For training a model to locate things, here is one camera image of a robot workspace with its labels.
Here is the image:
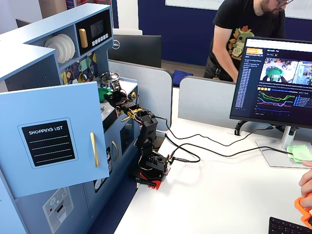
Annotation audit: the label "blue shopping list door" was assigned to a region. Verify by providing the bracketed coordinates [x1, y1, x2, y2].
[0, 81, 111, 198]

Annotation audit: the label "monitor with lit screen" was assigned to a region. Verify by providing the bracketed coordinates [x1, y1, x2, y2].
[229, 36, 312, 128]

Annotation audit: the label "green paper note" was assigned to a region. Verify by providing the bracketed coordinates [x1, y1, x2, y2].
[287, 144, 309, 159]
[292, 146, 312, 164]

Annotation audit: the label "silver pot with lid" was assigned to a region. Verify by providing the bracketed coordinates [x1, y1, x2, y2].
[99, 71, 121, 86]

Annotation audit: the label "red and black arm base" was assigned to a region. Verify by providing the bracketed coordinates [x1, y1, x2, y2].
[128, 168, 163, 191]

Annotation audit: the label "gold door handle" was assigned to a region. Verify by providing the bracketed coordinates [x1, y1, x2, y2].
[90, 132, 100, 168]

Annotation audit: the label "black Dell monitor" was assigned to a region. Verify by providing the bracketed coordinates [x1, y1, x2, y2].
[108, 34, 162, 69]

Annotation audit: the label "blue toy kitchen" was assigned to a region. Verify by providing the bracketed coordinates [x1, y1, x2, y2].
[0, 3, 140, 234]

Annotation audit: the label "gold oven handle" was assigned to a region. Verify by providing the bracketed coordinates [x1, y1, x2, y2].
[112, 140, 119, 162]

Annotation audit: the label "wooden cabinet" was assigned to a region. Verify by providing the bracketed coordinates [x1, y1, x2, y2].
[38, 0, 68, 20]

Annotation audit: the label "orange leader arm handle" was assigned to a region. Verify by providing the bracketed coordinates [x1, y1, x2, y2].
[294, 192, 312, 230]

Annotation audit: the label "black cable to monitor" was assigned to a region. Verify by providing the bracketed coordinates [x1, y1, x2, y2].
[153, 116, 275, 147]

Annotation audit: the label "white toy plate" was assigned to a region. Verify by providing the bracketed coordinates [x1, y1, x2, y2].
[58, 33, 77, 60]
[52, 35, 72, 62]
[44, 36, 65, 64]

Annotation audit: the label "dark monitor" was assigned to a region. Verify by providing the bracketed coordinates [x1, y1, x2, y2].
[15, 19, 33, 29]

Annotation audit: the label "operator's left hand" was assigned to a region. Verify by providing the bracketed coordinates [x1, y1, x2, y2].
[298, 169, 312, 198]

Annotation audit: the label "black looped power cable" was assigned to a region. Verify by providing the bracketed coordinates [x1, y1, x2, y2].
[170, 143, 292, 163]

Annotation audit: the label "man in black t-shirt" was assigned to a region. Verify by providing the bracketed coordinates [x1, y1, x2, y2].
[203, 0, 294, 83]

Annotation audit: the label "gold microwave handle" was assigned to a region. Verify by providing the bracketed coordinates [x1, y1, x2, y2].
[78, 28, 89, 49]

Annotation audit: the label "green toy recipient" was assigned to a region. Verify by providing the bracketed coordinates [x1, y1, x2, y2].
[98, 87, 114, 103]

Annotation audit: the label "white whiteboard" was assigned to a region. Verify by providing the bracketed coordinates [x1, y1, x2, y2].
[165, 0, 312, 20]

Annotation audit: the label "grey desk divider panel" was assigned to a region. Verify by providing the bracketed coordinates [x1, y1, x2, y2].
[178, 75, 245, 130]
[108, 59, 174, 134]

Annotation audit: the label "man's right forearm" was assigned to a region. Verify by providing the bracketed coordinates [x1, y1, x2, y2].
[218, 55, 241, 83]

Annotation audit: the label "black keyboard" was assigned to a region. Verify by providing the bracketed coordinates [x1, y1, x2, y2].
[268, 216, 312, 234]

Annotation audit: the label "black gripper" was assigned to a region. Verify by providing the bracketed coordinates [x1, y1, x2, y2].
[104, 89, 127, 107]

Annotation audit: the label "silver monitor stand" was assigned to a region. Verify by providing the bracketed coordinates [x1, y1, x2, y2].
[255, 125, 312, 169]

